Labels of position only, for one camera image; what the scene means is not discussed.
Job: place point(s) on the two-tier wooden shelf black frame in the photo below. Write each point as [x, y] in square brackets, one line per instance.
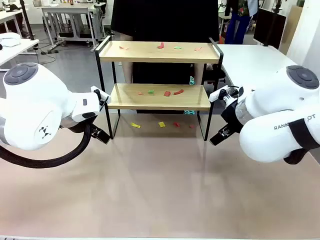
[160, 53]

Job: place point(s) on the black monitor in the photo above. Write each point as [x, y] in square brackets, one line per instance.
[270, 27]

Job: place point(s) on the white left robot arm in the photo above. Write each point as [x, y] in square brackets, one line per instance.
[32, 100]

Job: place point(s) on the long red paper scrap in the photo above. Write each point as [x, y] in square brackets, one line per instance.
[178, 92]

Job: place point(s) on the person's left forearm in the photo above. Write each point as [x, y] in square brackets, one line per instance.
[198, 73]

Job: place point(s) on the yellow paper scrap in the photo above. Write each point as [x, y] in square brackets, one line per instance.
[135, 125]
[162, 124]

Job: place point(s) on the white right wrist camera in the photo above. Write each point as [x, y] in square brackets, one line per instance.
[215, 96]

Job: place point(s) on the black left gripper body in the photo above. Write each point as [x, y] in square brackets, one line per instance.
[93, 130]

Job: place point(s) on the black tripod pole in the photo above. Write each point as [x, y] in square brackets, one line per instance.
[27, 22]

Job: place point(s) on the small white table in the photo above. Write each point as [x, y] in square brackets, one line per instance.
[15, 51]

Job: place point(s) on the grey frame desk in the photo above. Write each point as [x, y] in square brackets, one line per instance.
[65, 11]

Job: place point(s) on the person in blue trousers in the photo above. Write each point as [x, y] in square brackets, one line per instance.
[238, 27]

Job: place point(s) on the large white table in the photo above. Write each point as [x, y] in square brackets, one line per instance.
[250, 60]

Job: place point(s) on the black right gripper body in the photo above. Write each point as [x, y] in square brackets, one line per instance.
[232, 115]

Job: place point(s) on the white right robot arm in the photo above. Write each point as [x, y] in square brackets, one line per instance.
[270, 107]

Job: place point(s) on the orange paper scrap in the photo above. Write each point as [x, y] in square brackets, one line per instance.
[140, 93]
[124, 47]
[198, 49]

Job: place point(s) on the black office chair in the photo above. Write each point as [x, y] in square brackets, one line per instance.
[217, 73]

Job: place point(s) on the white cloth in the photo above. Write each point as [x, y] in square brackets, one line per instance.
[10, 40]

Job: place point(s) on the black monitor stand pole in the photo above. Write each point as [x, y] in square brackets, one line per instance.
[273, 5]

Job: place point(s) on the brown cardboard sheet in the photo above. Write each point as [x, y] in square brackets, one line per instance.
[295, 25]

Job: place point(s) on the person in black clothes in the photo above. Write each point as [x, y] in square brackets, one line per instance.
[162, 20]

